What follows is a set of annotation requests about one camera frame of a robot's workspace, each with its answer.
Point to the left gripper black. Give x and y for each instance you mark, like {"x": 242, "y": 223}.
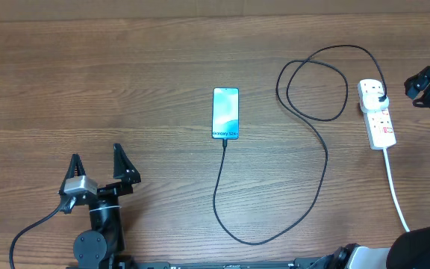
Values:
{"x": 121, "y": 188}

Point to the white power strip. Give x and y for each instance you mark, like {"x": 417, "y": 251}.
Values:
{"x": 378, "y": 124}

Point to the blue smartphone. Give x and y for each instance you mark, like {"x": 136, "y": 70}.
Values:
{"x": 225, "y": 115}

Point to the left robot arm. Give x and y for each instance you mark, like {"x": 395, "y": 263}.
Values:
{"x": 103, "y": 245}

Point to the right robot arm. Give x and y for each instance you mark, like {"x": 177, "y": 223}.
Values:
{"x": 411, "y": 249}

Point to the white charger adapter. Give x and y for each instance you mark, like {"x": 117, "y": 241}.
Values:
{"x": 370, "y": 102}

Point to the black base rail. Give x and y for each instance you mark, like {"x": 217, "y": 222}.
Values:
{"x": 230, "y": 265}

